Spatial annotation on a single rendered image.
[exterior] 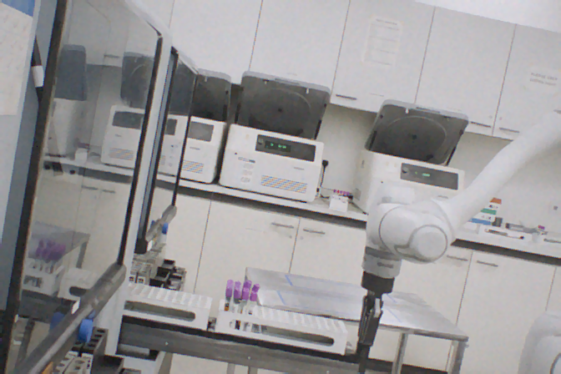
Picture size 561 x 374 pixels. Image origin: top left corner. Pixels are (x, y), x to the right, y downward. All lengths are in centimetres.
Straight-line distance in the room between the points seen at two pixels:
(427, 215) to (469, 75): 300
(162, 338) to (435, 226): 64
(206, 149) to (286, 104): 63
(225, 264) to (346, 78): 132
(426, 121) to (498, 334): 133
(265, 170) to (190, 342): 239
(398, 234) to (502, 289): 285
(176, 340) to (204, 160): 237
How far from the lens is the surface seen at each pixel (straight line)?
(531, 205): 487
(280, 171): 383
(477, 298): 416
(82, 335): 91
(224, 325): 154
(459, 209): 144
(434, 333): 197
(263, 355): 154
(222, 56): 412
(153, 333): 154
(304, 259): 390
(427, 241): 135
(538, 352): 181
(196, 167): 383
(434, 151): 443
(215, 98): 414
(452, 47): 431
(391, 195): 152
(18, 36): 57
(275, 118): 426
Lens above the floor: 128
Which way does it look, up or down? 5 degrees down
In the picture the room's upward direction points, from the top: 11 degrees clockwise
